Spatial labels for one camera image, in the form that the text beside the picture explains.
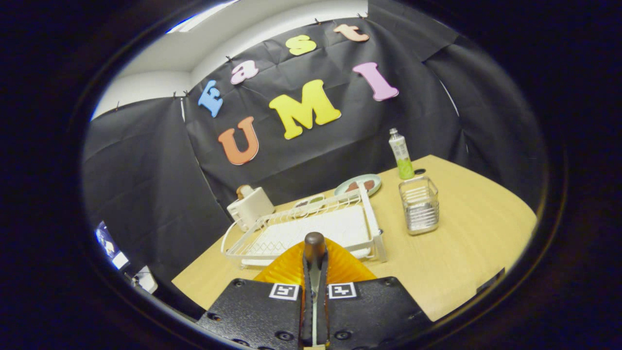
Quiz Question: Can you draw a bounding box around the pale green plate with meat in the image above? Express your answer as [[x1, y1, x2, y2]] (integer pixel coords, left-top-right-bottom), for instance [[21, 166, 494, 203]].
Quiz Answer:
[[334, 174, 382, 197]]

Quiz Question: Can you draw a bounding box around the white wire dish rack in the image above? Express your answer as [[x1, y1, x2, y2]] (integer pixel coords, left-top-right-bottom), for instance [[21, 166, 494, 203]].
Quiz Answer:
[[221, 182, 388, 269]]

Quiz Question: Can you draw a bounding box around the ceiling light panel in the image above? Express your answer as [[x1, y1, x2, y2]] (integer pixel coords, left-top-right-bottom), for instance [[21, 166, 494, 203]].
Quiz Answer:
[[165, 0, 240, 35]]

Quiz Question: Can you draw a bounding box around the white drain tray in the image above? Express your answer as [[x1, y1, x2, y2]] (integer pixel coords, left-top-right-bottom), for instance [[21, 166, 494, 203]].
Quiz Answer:
[[242, 205, 372, 267]]

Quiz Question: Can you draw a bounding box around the white sectioned tray with grains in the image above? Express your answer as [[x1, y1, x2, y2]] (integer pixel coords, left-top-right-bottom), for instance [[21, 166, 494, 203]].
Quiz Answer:
[[293, 194, 325, 210]]

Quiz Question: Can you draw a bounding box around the wooden handled metal spoon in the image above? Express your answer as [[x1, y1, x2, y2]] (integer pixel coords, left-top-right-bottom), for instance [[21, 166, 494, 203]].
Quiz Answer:
[[303, 232, 327, 348]]

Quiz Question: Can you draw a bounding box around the black backdrop cloth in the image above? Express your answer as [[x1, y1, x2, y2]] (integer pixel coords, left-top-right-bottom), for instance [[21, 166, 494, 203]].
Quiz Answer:
[[82, 0, 547, 312]]

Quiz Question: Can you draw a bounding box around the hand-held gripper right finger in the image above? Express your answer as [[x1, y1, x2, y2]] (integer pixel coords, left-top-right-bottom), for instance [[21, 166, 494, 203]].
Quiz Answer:
[[317, 237, 433, 350]]

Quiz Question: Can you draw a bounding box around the cream toaster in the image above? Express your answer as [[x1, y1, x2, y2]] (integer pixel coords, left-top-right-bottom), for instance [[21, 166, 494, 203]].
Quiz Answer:
[[227, 187, 276, 232]]

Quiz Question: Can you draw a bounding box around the clear metal wire basket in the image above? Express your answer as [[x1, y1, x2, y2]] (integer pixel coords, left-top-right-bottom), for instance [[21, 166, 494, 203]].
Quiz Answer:
[[399, 176, 440, 236]]

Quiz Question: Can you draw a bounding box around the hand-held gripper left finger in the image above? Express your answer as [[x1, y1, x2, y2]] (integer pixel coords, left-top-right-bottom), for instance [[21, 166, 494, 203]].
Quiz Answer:
[[197, 241, 314, 350]]

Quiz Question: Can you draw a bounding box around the small lit screen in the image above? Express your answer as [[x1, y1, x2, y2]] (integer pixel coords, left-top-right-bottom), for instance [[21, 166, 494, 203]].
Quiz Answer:
[[95, 221, 130, 271]]

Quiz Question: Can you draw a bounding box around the white and green bottle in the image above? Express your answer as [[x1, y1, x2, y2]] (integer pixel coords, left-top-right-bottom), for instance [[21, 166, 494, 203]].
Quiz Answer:
[[389, 128, 415, 180]]

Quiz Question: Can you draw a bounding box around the white box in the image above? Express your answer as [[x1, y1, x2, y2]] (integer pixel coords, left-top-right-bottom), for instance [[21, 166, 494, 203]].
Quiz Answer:
[[131, 265, 159, 295]]

